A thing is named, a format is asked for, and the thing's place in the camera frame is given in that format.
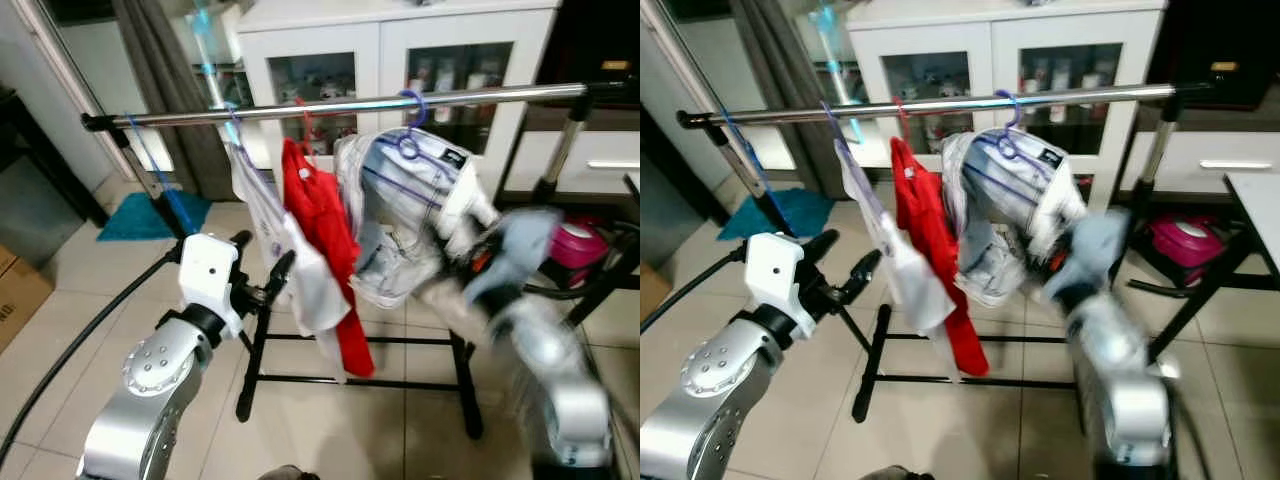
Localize pale blue hanger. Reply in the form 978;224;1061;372
222;100;249;151
822;100;861;146

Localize purple velvet hanger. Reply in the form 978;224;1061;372
960;90;1041;211
360;90;446;216

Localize plain white shirt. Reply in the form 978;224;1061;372
228;140;353;386
835;138;959;386

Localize teal floor mat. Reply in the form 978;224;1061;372
718;188;834;241
97;190;211;243

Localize pale denim garment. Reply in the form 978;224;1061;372
940;128;1091;309
335;130;501;311

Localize red t-shirt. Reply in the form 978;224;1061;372
280;138;376;379
888;137;991;379

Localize pink vacuum cleaner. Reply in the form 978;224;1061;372
1148;213;1229;286
548;220;611;291

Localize brown cardboard box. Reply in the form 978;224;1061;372
640;262;673;323
0;245;53;351

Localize white drawer cabinet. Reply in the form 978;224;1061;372
505;128;641;196
1118;128;1280;196

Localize grey curtain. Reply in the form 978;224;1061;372
728;0;851;196
110;0;246;201

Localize grey-white table black legs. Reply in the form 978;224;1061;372
1150;172;1280;361

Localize white glass-door cabinet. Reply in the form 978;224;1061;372
237;0;561;196
848;0;1169;201

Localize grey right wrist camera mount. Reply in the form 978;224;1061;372
1045;210;1136;301
465;210;561;301

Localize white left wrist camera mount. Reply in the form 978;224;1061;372
745;232;809;336
178;233;246;341

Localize blue wire hanger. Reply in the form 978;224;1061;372
718;105;791;233
122;112;196;236

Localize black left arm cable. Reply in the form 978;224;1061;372
640;245;749;333
0;235;191;471

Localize chrome clothes rack black frame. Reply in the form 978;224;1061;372
80;82;631;441
676;82;1216;426

